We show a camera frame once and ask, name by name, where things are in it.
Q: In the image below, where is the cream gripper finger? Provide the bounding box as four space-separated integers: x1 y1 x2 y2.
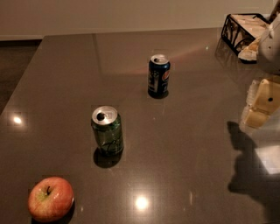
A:
252 78 280 115
243 109 270 129

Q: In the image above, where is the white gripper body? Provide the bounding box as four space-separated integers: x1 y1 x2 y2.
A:
257 14 280 74

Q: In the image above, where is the blue pepsi can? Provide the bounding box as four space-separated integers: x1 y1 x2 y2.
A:
148 54 171 99

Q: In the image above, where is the green soda can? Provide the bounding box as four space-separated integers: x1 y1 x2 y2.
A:
91 106 124 157

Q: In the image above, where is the red apple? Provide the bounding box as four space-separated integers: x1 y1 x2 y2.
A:
28 177 74 223

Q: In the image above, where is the black wire basket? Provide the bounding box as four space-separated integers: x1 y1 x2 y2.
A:
221 13 270 63

